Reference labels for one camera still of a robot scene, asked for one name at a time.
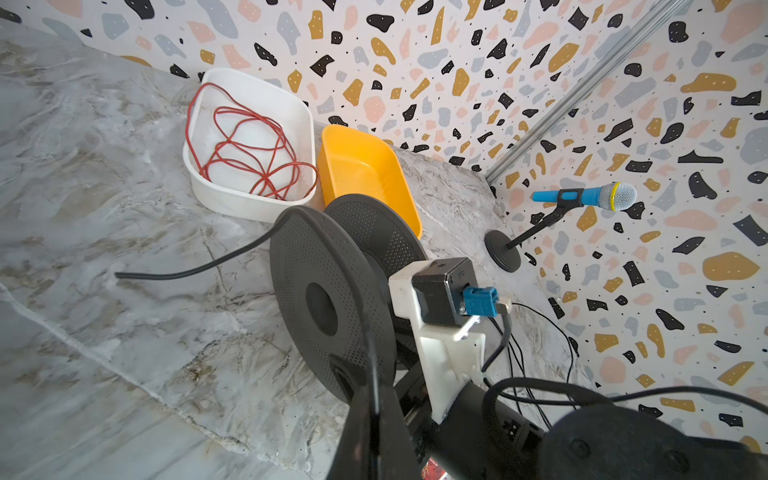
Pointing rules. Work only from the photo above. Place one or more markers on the yellow plastic bin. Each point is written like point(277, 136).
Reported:
point(353, 162)

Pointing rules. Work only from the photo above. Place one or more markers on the black microphone stand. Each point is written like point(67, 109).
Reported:
point(504, 250)

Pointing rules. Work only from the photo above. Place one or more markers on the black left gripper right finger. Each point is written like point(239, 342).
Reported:
point(395, 456)

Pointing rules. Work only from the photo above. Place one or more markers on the aluminium corner rail right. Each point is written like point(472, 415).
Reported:
point(620, 50)

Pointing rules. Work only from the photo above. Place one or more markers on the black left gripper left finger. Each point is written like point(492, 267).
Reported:
point(357, 455)

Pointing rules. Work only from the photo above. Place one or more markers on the blue toy microphone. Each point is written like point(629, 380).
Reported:
point(613, 197)

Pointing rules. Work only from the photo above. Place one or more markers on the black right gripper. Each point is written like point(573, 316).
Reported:
point(414, 400)

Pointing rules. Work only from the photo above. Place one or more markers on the white plastic bin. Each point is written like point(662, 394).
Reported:
point(249, 147)

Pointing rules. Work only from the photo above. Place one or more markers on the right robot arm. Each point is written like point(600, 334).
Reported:
point(456, 418)

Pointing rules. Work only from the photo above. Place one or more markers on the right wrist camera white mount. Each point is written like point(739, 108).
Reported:
point(442, 300)

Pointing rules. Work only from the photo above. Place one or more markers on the grey perforated cable spool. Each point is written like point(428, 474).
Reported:
point(320, 263)

